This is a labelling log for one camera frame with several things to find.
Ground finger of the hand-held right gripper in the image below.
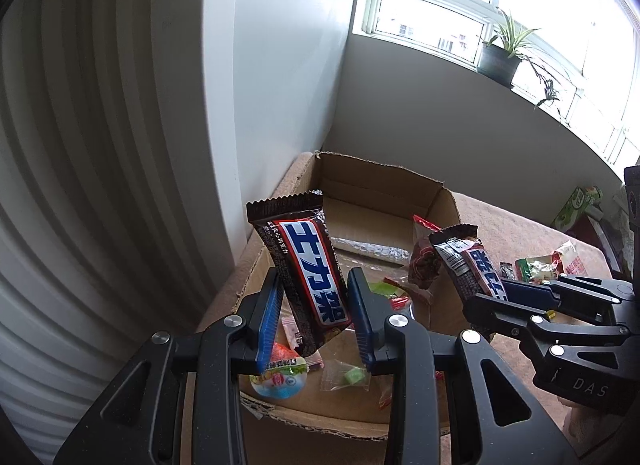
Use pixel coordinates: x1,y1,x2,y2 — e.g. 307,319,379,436
462,295,632,367
501,274,634,322

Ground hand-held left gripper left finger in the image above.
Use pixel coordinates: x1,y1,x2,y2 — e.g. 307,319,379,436
52,269,284,465

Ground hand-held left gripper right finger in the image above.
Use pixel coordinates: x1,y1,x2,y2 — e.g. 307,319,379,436
346,267,581,465

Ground pink candy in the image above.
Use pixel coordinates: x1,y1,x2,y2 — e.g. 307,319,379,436
281,315,324,372

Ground green candy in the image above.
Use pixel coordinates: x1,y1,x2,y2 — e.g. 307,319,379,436
320,359,372,394

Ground brown chocolate bar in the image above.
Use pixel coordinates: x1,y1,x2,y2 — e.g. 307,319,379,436
429,224,507,307
246,188,352,357

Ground round jelly cup snack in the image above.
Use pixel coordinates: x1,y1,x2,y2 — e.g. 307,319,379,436
249,355,309,402

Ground clear red date packet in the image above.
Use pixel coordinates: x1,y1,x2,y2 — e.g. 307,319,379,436
406,215,447,304

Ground brown cardboard box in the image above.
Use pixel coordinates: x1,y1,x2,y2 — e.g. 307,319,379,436
199,150,464,442

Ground green and red snack packet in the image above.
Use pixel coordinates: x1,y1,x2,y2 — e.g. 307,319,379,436
514,240,587,281

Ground brown storage box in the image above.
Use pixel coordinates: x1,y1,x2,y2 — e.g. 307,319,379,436
570,205,632,278

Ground green paper bag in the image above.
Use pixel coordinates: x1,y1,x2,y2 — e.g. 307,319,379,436
551,186,604,232

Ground potted spider plant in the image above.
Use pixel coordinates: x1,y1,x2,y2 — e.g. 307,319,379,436
474,7,564,112

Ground white ribbed panel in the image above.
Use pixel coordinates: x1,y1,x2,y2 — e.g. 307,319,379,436
0,0,238,448

